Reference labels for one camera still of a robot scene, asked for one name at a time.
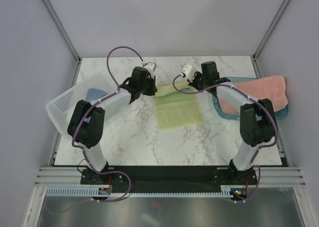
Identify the aluminium table edge rail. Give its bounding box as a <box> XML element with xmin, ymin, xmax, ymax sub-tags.
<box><xmin>35</xmin><ymin>167</ymin><xmax>305</xmax><ymax>187</ymax></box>

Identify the left aluminium frame post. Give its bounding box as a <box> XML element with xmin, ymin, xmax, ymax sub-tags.
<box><xmin>34</xmin><ymin>0</ymin><xmax>82</xmax><ymax>63</ymax></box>

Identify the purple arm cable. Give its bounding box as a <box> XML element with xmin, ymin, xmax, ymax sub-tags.
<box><xmin>71</xmin><ymin>46</ymin><xmax>145</xmax><ymax>215</ymax></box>
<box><xmin>172</xmin><ymin>74</ymin><xmax>279</xmax><ymax>204</ymax></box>

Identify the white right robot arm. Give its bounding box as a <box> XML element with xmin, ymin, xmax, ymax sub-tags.
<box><xmin>180</xmin><ymin>61</ymin><xmax>278</xmax><ymax>184</ymax></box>

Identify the yellow towel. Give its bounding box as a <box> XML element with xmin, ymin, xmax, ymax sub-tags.
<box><xmin>153</xmin><ymin>82</ymin><xmax>204</xmax><ymax>131</ymax></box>

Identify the pink towel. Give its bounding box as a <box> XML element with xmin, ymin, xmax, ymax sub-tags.
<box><xmin>217</xmin><ymin>76</ymin><xmax>288</xmax><ymax>115</ymax></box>

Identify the white perforated plastic basket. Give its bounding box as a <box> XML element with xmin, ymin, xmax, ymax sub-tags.
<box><xmin>46</xmin><ymin>73</ymin><xmax>116</xmax><ymax>139</ymax></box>

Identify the white slotted cable duct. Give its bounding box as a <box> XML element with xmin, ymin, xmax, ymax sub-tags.
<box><xmin>45</xmin><ymin>187</ymin><xmax>247</xmax><ymax>198</ymax></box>

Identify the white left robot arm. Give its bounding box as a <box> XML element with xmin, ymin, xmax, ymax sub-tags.
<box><xmin>67</xmin><ymin>62</ymin><xmax>158</xmax><ymax>184</ymax></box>

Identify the blue towel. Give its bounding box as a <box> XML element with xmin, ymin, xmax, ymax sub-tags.
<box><xmin>85</xmin><ymin>88</ymin><xmax>107</xmax><ymax>102</ymax></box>

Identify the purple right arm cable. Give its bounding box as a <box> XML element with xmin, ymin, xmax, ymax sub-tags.
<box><xmin>172</xmin><ymin>74</ymin><xmax>279</xmax><ymax>204</ymax></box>

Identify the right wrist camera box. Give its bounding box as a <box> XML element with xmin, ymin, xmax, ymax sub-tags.
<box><xmin>180</xmin><ymin>64</ymin><xmax>197</xmax><ymax>83</ymax></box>

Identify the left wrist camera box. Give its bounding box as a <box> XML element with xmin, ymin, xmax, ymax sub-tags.
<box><xmin>142</xmin><ymin>62</ymin><xmax>157</xmax><ymax>76</ymax></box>

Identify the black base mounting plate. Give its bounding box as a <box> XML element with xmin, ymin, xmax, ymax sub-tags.
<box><xmin>80</xmin><ymin>166</ymin><xmax>257</xmax><ymax>193</ymax></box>

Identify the teal translucent plastic tub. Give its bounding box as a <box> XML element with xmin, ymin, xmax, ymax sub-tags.
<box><xmin>212</xmin><ymin>76</ymin><xmax>288</xmax><ymax>120</ymax></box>

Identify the aluminium frame post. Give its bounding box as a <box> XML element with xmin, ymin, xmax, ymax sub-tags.
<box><xmin>34</xmin><ymin>0</ymin><xmax>82</xmax><ymax>63</ymax></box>
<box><xmin>251</xmin><ymin>0</ymin><xmax>299</xmax><ymax>61</ymax></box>

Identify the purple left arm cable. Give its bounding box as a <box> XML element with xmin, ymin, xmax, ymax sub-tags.
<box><xmin>71</xmin><ymin>46</ymin><xmax>145</xmax><ymax>215</ymax></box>

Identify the right aluminium frame post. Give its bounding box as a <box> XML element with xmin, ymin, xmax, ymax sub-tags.
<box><xmin>251</xmin><ymin>0</ymin><xmax>299</xmax><ymax>61</ymax></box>

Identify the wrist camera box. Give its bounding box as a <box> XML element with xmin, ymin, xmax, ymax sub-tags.
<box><xmin>180</xmin><ymin>64</ymin><xmax>197</xmax><ymax>83</ymax></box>
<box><xmin>142</xmin><ymin>62</ymin><xmax>157</xmax><ymax>76</ymax></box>

